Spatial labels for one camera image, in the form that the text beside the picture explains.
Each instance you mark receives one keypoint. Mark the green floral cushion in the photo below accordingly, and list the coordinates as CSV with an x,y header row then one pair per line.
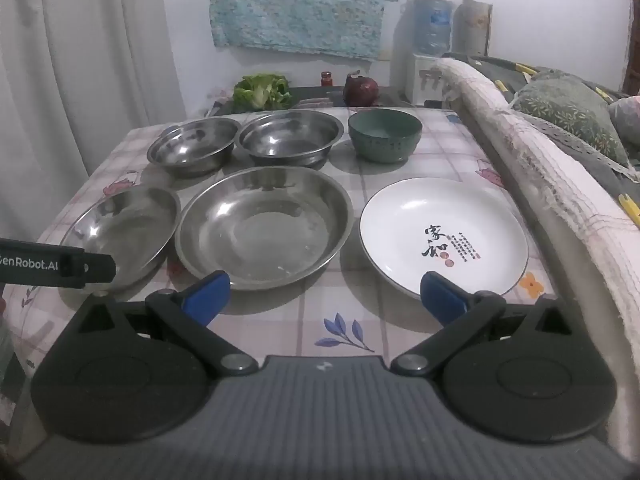
x,y
565,105

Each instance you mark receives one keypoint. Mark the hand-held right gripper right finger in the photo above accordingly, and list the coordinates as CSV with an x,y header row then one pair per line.
x,y
442,300

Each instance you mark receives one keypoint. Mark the dark side table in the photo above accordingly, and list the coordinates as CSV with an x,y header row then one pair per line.
x,y
315,97

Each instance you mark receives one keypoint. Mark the large clear water bottle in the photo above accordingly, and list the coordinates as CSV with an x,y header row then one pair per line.
x,y
431,20

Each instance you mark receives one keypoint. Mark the large steel basin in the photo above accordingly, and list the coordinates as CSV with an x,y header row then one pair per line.
x,y
265,225

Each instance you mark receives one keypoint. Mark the grey cylindrical container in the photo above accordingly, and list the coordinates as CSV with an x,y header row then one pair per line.
x,y
472,27

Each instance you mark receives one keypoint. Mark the small red jar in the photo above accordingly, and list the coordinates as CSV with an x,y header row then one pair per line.
x,y
327,80

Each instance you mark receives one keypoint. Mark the shallow steel plate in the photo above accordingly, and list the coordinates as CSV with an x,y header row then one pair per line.
x,y
125,230

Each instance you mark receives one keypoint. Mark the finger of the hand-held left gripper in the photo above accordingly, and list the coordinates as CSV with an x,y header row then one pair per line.
x,y
97,271

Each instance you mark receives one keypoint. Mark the blue patterned wall cloth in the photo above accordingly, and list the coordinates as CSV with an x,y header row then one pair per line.
x,y
300,5

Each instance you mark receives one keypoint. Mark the grey patterned blanket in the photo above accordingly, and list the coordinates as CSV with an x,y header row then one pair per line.
x,y
500,72

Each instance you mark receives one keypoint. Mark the red onion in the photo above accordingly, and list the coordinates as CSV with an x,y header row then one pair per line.
x,y
361,91

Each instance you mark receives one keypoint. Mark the checked printed tablecloth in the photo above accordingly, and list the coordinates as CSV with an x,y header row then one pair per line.
x,y
320,320

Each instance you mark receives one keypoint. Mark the white curtain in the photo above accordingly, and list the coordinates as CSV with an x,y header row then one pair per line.
x,y
80,85

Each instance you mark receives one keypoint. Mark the white printed ceramic plate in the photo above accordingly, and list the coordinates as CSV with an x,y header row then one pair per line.
x,y
425,220

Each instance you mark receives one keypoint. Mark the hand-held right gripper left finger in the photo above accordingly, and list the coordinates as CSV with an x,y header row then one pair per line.
x,y
205,292

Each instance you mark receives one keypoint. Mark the beige frayed sofa cover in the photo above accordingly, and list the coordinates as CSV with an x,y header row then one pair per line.
x,y
515,160

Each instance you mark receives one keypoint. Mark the green leafy lettuce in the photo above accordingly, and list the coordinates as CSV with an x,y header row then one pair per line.
x,y
261,91

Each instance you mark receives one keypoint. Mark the green ceramic bowl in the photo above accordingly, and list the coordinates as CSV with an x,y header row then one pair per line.
x,y
385,135

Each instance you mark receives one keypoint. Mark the medium steel bowl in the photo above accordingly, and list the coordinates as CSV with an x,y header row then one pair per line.
x,y
290,135

